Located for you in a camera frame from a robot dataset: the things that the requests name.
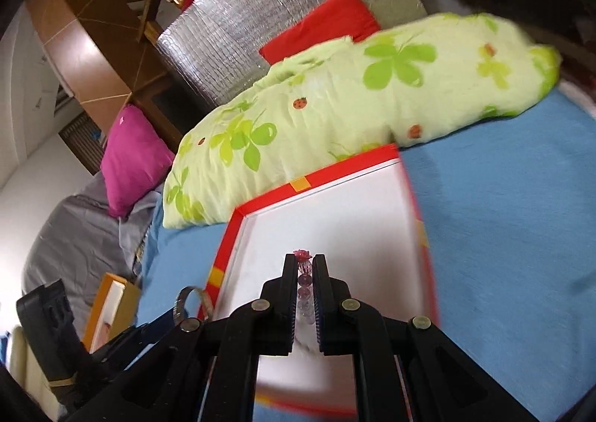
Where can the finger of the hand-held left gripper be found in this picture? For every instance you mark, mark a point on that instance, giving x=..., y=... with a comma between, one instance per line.
x=139, y=333

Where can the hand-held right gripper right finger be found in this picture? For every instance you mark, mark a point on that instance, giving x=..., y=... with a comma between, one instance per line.
x=318, y=301

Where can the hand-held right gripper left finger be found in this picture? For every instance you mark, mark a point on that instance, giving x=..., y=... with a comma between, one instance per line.
x=293, y=296

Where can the silver bangle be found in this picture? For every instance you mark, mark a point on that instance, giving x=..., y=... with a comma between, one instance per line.
x=179, y=299

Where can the red cardboard box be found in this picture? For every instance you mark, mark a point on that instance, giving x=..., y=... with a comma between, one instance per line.
x=335, y=226

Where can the orange cardboard box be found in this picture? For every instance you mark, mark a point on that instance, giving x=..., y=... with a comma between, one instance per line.
x=118, y=305

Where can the grey blanket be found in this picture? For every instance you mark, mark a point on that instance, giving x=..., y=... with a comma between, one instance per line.
x=79, y=235

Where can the magenta cushion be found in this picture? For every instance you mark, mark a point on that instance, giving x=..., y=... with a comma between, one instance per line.
x=135, y=156

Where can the dark slatted grille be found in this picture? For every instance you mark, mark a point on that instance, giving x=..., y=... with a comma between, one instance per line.
x=84, y=142

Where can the green floral pillow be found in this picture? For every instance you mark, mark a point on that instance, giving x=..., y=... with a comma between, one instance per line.
x=349, y=100

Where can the red cushion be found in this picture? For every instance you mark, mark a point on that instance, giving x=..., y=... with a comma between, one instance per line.
x=326, y=26

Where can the white mattress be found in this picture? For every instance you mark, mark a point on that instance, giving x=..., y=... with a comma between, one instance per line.
x=579, y=98

